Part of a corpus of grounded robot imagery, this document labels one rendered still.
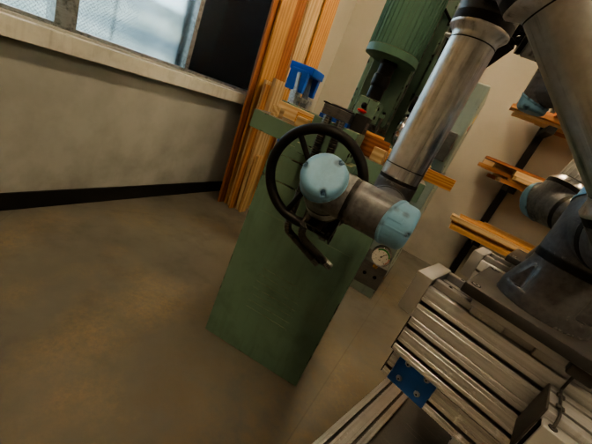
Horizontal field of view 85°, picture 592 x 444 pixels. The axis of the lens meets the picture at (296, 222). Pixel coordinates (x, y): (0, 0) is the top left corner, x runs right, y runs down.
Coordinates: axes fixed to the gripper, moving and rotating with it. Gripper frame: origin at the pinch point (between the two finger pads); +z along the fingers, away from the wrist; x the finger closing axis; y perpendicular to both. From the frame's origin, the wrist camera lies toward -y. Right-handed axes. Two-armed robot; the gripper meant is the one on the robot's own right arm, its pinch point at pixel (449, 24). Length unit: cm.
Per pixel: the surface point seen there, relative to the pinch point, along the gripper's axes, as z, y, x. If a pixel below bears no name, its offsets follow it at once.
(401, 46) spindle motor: 10.1, -7.4, 5.0
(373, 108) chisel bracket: 10.2, -23.7, 14.8
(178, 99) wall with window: 137, -94, -14
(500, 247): -105, -176, -88
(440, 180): -19.6, -35.7, 19.6
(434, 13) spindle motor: 5.6, -0.7, -5.0
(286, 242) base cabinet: 17, -56, 57
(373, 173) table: 0.5, -29.8, 34.9
